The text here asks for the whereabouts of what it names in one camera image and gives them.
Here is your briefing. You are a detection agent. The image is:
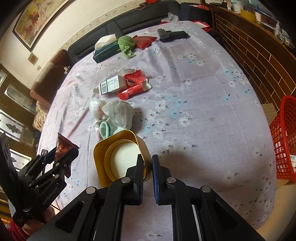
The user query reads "white plastic bag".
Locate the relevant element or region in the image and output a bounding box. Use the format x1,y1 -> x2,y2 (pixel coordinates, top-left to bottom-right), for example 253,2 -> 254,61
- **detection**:
161,12 -> 179,23

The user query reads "crumpled clear plastic wrap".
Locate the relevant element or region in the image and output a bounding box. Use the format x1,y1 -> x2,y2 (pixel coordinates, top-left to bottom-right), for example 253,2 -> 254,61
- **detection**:
89,97 -> 109,123

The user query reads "red foil wrapper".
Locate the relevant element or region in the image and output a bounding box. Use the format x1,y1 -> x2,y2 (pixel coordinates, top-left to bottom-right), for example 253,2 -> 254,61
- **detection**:
55,133 -> 80,179

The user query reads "green tissue box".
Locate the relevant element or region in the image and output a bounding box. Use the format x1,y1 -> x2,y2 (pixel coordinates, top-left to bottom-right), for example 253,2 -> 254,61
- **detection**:
92,34 -> 121,63

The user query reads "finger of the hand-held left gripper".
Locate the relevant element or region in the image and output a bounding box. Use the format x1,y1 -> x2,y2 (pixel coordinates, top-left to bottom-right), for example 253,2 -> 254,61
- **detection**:
29,160 -> 72,188
23,146 -> 79,178

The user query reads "black toy pistol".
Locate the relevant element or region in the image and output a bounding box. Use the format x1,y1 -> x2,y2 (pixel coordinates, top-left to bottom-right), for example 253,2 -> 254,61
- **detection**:
157,28 -> 190,43

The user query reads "floral purple tablecloth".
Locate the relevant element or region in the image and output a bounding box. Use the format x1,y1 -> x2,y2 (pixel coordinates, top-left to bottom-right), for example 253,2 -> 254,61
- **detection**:
37,20 -> 278,241

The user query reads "green cloth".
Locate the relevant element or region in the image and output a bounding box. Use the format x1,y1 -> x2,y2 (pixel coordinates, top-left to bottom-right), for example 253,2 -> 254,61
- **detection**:
117,36 -> 137,58

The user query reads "red white gift box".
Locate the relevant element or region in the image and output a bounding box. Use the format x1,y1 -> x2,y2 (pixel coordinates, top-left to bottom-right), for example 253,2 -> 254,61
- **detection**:
192,20 -> 213,32

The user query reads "white knit glove green cuff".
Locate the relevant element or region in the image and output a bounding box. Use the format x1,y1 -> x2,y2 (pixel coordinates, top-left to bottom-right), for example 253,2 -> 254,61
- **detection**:
99,100 -> 135,139

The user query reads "brown armchair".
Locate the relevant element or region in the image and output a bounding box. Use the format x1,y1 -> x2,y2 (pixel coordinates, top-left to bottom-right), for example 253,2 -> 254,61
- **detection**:
30,49 -> 72,109

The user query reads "navy shopping bag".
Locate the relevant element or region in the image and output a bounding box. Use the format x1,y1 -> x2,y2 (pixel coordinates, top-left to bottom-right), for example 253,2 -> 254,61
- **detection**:
179,2 -> 204,21

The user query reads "yellow square tin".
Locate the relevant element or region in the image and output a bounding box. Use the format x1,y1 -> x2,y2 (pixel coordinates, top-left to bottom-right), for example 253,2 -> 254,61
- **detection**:
93,130 -> 153,189

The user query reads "red plastic basket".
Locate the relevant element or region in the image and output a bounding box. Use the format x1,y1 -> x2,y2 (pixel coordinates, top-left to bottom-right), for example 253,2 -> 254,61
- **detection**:
269,95 -> 296,181

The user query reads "framed painting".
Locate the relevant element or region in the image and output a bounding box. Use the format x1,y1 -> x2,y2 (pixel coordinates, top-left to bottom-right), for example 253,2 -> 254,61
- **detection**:
12,0 -> 77,52

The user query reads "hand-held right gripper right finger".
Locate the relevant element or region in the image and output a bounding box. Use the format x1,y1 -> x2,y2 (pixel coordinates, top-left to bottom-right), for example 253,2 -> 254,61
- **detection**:
151,154 -> 266,241

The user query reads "glass-door wooden cabinet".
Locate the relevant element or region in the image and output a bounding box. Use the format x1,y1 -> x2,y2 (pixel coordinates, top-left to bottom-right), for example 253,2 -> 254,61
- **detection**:
0,64 -> 50,209

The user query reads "torn red packet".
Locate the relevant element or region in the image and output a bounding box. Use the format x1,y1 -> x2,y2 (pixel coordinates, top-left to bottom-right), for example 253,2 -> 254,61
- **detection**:
117,69 -> 152,100

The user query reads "red pouch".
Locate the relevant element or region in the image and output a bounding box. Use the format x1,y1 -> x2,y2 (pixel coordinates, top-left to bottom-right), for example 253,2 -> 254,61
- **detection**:
132,35 -> 156,49

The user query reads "person's left hand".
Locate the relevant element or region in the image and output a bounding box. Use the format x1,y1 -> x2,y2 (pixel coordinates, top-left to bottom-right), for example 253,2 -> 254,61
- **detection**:
10,207 -> 57,240

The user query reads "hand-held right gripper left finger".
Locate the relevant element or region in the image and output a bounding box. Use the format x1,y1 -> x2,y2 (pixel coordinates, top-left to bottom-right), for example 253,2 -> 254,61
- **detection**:
29,154 -> 145,241

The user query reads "wooden brick-pattern counter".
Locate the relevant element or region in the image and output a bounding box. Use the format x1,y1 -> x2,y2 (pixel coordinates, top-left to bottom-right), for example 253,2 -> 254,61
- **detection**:
208,0 -> 296,109

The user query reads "white red carton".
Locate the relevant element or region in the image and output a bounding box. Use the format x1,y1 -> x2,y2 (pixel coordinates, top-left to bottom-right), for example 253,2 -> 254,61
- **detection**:
98,75 -> 127,95

